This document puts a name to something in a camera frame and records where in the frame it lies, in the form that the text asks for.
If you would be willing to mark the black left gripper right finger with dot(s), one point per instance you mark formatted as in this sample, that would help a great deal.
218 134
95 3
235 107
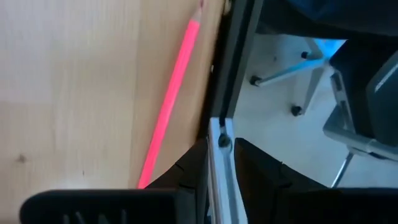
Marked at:
267 189

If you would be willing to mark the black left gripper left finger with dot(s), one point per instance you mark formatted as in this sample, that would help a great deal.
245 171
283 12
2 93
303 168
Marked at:
186 193

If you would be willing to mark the grey office chair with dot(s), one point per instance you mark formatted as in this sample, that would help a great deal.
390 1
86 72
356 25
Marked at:
384 99

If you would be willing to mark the black office chair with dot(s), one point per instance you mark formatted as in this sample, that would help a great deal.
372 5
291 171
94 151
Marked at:
286 73

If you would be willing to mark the pink pencil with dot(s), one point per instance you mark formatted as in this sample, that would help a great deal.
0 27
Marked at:
174 90

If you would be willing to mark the black frame crossbar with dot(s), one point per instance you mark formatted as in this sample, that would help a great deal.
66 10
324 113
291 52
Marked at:
239 40

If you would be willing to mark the silver frame bracket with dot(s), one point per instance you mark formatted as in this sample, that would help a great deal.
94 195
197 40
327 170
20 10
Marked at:
224 186

